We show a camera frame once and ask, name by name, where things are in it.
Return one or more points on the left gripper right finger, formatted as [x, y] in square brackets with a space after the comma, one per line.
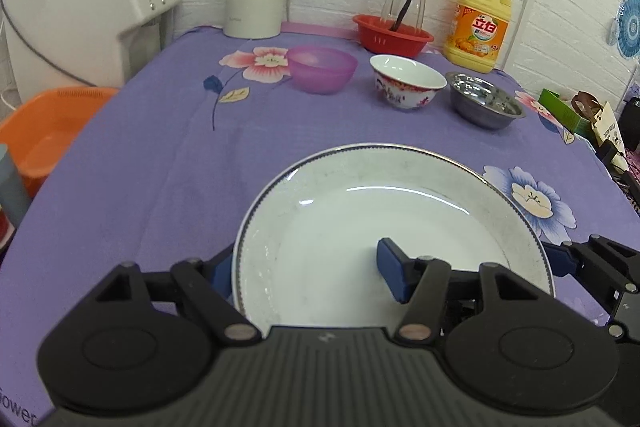
[421, 285]

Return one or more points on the white dark-rimmed plate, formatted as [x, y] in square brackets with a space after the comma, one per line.
[305, 254]

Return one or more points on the stainless steel bowl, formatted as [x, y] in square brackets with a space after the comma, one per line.
[482, 103]

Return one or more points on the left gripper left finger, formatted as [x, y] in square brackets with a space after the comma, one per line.
[205, 298]

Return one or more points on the white red-patterned ceramic bowl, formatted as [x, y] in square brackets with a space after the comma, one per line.
[404, 83]

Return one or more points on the red plastic basket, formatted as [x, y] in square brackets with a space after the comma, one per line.
[376, 37]

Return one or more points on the blue round wall decoration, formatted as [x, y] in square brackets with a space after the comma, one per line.
[624, 30]

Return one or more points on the green box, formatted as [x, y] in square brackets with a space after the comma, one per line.
[565, 114]

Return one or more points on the brown and white paper bag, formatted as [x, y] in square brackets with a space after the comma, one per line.
[603, 125]

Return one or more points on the grey cylinder tube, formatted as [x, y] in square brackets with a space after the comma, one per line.
[14, 198]

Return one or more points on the purple floral tablecloth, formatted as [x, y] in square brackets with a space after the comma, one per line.
[170, 165]

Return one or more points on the white water dispenser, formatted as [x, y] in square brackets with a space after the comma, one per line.
[90, 43]

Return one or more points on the orange plastic basin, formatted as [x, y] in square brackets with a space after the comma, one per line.
[40, 131]

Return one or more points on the yellow detergent bottle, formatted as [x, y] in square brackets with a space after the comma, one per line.
[477, 32]

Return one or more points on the purple plastic bowl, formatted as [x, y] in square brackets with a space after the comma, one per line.
[320, 70]

